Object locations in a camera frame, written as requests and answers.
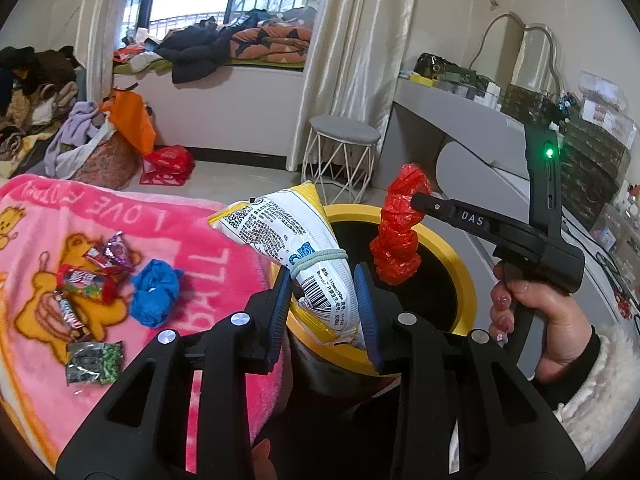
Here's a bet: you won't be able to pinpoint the green snack packet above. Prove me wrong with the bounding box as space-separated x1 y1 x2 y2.
65 341 124 387

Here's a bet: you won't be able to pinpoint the person's right hand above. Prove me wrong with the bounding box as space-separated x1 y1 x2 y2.
489 262 596 383

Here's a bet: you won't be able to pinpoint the grey stool white wire legs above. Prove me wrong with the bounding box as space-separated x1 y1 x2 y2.
301 115 382 206

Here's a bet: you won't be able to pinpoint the blue plastic bag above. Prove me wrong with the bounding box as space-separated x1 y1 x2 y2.
131 259 185 328

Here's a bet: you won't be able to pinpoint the person's right forearm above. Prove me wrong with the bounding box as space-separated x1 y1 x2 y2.
540 325 640 471

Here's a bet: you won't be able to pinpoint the red shopping bag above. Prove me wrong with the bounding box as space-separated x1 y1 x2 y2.
140 144 196 186

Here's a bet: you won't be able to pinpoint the clear plastic organizer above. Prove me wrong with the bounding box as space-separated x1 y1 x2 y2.
579 70 640 136

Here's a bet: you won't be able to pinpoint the floral patterned bag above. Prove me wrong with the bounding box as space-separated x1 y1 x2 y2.
75 130 143 191

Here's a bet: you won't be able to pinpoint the orange bag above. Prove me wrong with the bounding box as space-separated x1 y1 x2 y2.
100 87 157 157

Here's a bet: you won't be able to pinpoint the wide white curtain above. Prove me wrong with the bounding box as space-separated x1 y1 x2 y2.
285 0 421 173

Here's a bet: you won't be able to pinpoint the red plastic bag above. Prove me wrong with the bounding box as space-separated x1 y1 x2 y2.
370 162 433 286

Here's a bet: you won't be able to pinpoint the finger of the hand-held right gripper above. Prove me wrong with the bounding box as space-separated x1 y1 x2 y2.
410 192 531 249

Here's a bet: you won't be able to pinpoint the orange patterned quilt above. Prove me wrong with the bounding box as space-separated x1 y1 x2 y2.
229 25 313 64

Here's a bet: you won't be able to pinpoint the white garment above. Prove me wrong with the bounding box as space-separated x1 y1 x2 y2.
131 50 166 72

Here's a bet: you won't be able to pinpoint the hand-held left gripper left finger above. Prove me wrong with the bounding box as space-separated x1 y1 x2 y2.
55 265 293 480

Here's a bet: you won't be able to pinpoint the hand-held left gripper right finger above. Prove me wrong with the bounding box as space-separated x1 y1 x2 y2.
352 262 586 480

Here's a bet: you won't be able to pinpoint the white yellow snack bag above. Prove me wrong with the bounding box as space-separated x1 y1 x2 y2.
207 183 363 351

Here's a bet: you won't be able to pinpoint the red candy wrapper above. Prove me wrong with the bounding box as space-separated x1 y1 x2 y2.
55 264 118 303

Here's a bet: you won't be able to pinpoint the person's left hand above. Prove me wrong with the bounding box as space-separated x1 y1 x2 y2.
251 439 275 480

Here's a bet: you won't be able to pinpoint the narrow white curtain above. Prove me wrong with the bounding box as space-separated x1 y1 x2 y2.
75 0 151 106

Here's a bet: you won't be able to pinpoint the black handbag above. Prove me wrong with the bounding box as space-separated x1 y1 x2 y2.
414 52 481 86

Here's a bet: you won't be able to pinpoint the pink printed blanket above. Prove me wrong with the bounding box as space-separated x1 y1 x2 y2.
0 174 296 471

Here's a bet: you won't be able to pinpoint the purple candy wrapper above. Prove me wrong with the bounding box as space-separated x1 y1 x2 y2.
82 231 142 273

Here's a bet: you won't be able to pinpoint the dark candy wrapper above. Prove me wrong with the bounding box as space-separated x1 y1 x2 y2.
52 292 93 343

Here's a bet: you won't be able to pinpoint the lavender garment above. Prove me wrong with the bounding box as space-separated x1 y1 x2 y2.
44 101 108 180

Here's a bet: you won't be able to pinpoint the large dark patterned storage box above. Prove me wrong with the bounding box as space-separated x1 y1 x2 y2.
557 110 633 231

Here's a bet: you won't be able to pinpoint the pile of clothes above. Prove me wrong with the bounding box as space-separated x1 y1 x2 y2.
0 45 81 161

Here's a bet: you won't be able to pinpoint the black jacket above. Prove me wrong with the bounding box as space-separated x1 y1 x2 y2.
156 17 236 85

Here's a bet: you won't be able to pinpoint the yellow-rimmed black trash bin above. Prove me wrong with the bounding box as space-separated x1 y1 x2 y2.
270 203 478 411

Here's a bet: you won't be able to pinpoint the vanity mirror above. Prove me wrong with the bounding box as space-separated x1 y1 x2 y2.
470 10 563 106

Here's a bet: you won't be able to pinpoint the white vanity desk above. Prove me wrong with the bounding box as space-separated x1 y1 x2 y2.
385 77 531 201

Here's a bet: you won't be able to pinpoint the small dark patterned storage box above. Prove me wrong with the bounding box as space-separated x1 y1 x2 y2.
500 82 566 123

